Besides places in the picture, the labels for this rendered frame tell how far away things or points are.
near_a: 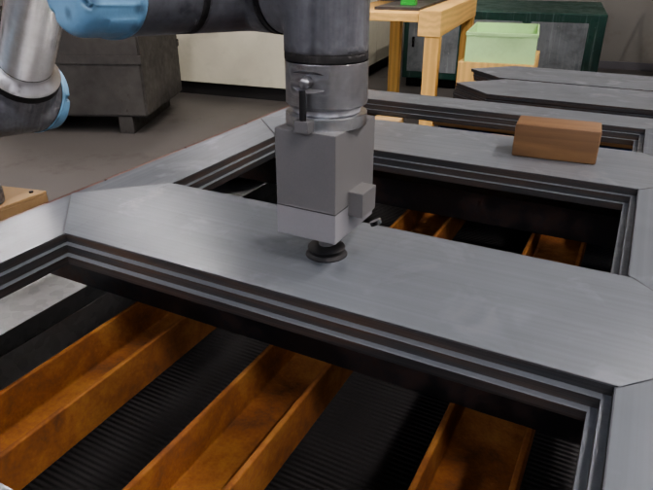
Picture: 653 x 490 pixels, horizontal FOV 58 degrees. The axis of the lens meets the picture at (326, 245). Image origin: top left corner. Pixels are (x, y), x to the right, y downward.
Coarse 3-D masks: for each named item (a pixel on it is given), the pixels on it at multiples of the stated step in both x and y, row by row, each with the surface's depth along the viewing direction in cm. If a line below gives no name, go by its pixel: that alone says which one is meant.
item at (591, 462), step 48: (624, 144) 106; (528, 192) 83; (576, 192) 81; (624, 192) 79; (624, 240) 66; (0, 288) 58; (192, 288) 58; (240, 288) 56; (336, 336) 51; (384, 336) 49; (432, 336) 48; (480, 384) 46; (528, 384) 45; (576, 384) 44; (576, 480) 37
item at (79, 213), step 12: (108, 192) 76; (120, 192) 76; (132, 192) 76; (144, 192) 76; (72, 204) 73; (84, 204) 73; (96, 204) 73; (108, 204) 73; (120, 204) 73; (72, 216) 70; (84, 216) 70; (96, 216) 70; (72, 228) 66
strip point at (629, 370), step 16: (640, 288) 55; (640, 304) 52; (640, 320) 50; (624, 336) 48; (640, 336) 48; (624, 352) 46; (640, 352) 46; (624, 368) 44; (640, 368) 44; (624, 384) 42
